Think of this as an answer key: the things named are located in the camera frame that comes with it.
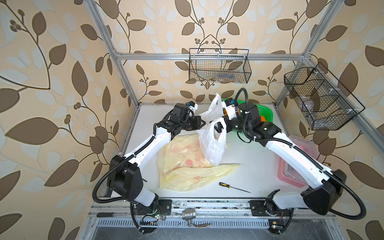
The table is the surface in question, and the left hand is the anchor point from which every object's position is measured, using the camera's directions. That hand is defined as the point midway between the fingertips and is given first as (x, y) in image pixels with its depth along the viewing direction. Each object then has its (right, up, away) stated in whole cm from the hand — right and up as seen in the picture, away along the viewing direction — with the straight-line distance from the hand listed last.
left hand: (203, 120), depth 78 cm
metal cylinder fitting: (-8, -44, -9) cm, 45 cm away
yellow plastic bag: (-11, -26, +11) cm, 31 cm away
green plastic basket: (+47, +4, +29) cm, 55 cm away
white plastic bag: (+4, -7, -12) cm, 15 cm away
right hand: (+6, 0, -4) cm, 8 cm away
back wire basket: (+11, +36, +18) cm, 42 cm away
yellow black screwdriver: (+14, -36, +3) cm, 39 cm away
